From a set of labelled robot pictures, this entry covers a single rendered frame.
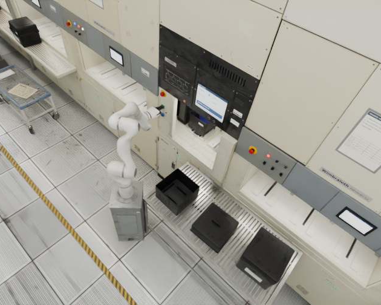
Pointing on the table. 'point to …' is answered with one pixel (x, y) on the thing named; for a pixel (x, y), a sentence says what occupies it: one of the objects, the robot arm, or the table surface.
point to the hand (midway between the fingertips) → (160, 107)
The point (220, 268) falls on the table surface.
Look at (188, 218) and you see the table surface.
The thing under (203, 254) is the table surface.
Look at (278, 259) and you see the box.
